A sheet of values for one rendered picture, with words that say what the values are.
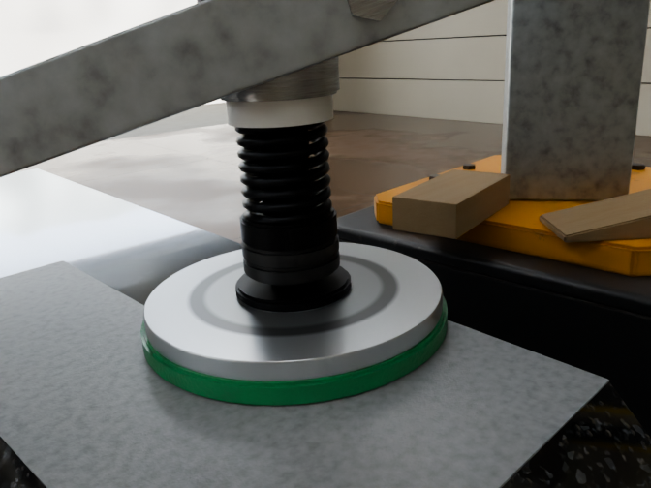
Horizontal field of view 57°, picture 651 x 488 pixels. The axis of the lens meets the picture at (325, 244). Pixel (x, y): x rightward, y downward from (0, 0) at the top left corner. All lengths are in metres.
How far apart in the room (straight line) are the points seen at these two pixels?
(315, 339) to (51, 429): 0.16
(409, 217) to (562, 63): 0.34
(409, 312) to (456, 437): 0.10
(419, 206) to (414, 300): 0.44
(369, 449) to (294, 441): 0.04
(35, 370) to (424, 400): 0.26
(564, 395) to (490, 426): 0.05
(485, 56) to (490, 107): 0.59
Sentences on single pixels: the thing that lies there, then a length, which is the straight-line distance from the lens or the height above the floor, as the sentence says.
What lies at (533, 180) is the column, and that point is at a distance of 1.03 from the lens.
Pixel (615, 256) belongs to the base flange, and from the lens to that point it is 0.85.
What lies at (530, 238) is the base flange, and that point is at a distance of 0.89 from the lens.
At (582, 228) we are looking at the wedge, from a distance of 0.85.
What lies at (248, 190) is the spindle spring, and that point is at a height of 0.96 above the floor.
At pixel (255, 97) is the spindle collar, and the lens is 0.37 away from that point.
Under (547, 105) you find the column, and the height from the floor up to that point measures 0.93.
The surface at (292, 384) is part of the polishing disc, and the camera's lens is 0.35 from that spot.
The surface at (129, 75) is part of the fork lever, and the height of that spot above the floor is 1.03.
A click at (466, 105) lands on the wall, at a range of 7.79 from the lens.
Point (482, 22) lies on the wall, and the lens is 7.61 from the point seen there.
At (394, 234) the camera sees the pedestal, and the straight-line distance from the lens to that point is 0.99.
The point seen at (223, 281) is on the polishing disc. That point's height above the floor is 0.88.
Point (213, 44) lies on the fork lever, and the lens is 0.35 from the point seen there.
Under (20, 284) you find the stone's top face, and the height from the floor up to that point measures 0.85.
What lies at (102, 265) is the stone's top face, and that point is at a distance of 0.62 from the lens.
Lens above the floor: 1.05
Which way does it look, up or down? 19 degrees down
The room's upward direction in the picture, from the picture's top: 3 degrees counter-clockwise
